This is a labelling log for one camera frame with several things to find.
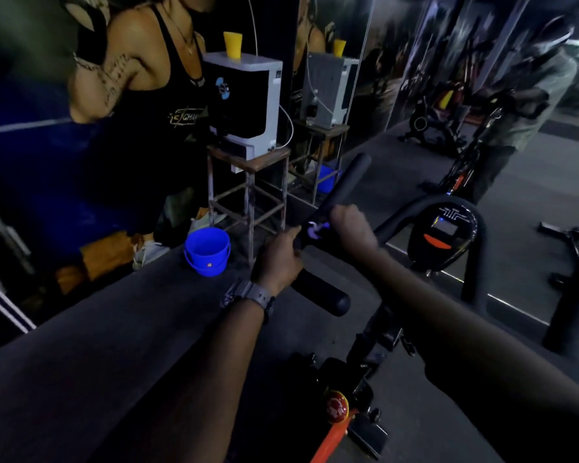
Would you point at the person's left hand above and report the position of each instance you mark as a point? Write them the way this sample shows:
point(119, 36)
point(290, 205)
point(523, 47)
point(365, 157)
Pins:
point(276, 260)

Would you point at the person's right hand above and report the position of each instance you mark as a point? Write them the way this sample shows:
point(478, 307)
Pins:
point(354, 231)

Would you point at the person's right fingers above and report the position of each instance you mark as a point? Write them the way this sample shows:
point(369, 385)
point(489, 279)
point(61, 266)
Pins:
point(341, 217)

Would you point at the person's left fingers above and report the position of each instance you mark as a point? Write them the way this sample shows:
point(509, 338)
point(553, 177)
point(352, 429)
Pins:
point(292, 238)

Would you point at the person's right forearm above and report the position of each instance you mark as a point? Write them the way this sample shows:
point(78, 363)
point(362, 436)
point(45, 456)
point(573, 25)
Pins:
point(463, 342)

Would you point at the person's left forearm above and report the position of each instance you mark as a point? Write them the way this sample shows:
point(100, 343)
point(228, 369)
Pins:
point(212, 380)

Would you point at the rusty metal stool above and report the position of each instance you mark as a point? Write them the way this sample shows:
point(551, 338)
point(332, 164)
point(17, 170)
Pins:
point(249, 197)

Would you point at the grey wristwatch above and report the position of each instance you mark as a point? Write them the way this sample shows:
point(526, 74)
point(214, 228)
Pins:
point(251, 294)

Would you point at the blue plastic bucket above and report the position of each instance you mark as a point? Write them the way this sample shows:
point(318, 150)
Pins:
point(206, 250)

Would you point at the black bike console display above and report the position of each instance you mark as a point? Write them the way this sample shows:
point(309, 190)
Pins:
point(443, 232)

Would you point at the white water tube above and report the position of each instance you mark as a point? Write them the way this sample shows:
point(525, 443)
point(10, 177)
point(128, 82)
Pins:
point(287, 125)

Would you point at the white and black water purifier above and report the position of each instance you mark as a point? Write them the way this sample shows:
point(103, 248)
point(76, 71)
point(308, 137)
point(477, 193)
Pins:
point(243, 101)

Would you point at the red resistance knob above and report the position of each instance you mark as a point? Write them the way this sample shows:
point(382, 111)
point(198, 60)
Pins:
point(337, 407)

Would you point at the orange cardboard box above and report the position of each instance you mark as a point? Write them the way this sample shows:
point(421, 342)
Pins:
point(101, 257)

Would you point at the yellow plastic cup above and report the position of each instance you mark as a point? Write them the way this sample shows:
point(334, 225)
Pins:
point(232, 45)

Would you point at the black exercise machine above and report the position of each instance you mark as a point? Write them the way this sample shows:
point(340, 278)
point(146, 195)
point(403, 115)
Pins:
point(572, 294)

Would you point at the black and orange bike frame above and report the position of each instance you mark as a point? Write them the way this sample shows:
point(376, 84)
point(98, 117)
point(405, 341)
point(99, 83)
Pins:
point(366, 343)

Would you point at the athlete wall poster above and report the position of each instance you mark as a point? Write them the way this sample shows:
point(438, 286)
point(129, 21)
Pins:
point(140, 115)

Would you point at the large wall mirror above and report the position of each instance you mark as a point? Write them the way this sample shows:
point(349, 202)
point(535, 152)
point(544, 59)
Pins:
point(535, 154)

